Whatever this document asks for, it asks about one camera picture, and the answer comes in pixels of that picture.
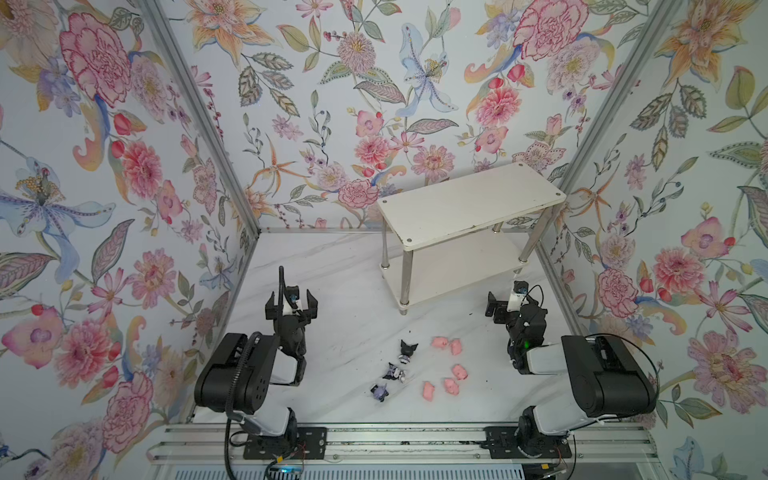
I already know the black kuromi toy figure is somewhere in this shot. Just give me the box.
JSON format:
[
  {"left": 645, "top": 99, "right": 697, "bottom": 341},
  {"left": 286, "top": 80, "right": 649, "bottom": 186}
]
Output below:
[{"left": 398, "top": 340, "right": 418, "bottom": 365}]

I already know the purple black kuromi toy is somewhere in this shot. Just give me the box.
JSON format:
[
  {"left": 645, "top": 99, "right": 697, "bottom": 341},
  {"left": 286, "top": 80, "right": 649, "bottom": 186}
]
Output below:
[{"left": 382, "top": 363, "right": 407, "bottom": 383}]

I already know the small purple kuromi toy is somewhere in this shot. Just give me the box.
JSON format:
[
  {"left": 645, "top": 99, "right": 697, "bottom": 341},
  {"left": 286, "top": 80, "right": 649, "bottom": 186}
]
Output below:
[{"left": 370, "top": 384, "right": 389, "bottom": 402}]

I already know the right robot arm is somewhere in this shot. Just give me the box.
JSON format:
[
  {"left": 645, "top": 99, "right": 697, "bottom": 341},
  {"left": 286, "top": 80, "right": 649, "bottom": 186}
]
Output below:
[{"left": 485, "top": 281, "right": 658, "bottom": 459}]

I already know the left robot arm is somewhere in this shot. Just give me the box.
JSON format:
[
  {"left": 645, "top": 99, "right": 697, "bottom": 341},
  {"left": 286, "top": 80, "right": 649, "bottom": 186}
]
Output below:
[{"left": 194, "top": 287, "right": 327, "bottom": 461}]

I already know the white two-tier shelf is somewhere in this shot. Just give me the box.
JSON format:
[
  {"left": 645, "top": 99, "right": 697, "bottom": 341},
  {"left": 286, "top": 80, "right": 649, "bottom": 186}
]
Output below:
[{"left": 377, "top": 162, "right": 566, "bottom": 314}]

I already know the pink pig toy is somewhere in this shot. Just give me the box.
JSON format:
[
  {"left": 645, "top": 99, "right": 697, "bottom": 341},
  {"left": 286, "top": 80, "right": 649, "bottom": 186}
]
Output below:
[
  {"left": 449, "top": 338, "right": 463, "bottom": 356},
  {"left": 431, "top": 337, "right": 450, "bottom": 350},
  {"left": 422, "top": 381, "right": 435, "bottom": 402},
  {"left": 451, "top": 364, "right": 468, "bottom": 381},
  {"left": 443, "top": 378, "right": 460, "bottom": 396}
]

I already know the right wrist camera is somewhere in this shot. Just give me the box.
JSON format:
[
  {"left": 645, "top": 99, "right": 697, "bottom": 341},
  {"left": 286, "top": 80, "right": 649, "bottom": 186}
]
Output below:
[{"left": 506, "top": 288, "right": 527, "bottom": 312}]

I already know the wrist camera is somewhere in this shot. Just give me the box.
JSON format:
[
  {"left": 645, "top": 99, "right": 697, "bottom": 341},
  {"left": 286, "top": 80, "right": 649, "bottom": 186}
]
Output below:
[
  {"left": 282, "top": 286, "right": 301, "bottom": 315},
  {"left": 506, "top": 288, "right": 527, "bottom": 312}
]

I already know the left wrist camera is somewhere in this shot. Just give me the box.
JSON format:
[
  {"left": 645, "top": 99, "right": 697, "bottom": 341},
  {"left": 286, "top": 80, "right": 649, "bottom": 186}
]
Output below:
[{"left": 282, "top": 286, "right": 301, "bottom": 315}]

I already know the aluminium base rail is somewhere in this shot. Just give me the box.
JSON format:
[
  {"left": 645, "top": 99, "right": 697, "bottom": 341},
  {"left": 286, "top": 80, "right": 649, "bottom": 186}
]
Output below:
[{"left": 147, "top": 422, "right": 658, "bottom": 465}]

